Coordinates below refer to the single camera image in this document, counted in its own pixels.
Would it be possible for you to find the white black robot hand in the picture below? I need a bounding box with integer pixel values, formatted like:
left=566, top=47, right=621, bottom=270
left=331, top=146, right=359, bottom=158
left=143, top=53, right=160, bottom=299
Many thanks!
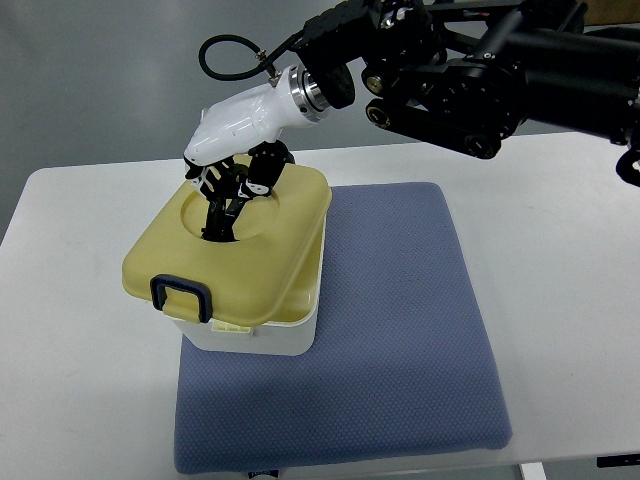
left=182, top=65, right=332, bottom=201

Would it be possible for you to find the yellow storage box lid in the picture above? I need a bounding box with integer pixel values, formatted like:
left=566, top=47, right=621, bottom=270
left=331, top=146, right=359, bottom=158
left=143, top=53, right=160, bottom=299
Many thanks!
left=122, top=165, right=332, bottom=327

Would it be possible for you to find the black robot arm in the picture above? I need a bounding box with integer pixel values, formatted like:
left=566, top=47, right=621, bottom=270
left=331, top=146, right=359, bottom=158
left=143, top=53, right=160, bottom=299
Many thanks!
left=283, top=1, right=639, bottom=185

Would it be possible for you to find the white storage box base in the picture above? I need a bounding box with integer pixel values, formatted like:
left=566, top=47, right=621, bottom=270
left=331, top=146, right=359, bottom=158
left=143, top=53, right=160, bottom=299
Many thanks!
left=173, top=231, right=325, bottom=356

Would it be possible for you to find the brown cardboard box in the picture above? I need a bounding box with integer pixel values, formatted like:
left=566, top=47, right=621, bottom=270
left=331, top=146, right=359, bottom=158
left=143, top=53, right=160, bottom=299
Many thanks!
left=585, top=0, right=639, bottom=26

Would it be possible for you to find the dark blue front latch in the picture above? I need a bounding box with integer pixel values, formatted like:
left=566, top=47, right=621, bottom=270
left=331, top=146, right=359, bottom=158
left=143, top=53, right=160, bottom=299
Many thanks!
left=149, top=274, right=213, bottom=324

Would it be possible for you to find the blue grey cushion mat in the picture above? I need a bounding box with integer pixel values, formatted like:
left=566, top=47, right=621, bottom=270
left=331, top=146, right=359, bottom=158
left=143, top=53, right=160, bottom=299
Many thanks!
left=174, top=182, right=512, bottom=474

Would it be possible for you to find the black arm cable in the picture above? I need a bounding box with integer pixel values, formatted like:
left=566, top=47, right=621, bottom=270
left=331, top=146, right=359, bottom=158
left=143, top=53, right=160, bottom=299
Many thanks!
left=198, top=33, right=281, bottom=84

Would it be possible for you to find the black table bracket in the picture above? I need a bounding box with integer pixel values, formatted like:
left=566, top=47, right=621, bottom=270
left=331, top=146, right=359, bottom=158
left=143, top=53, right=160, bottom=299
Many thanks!
left=596, top=453, right=640, bottom=468

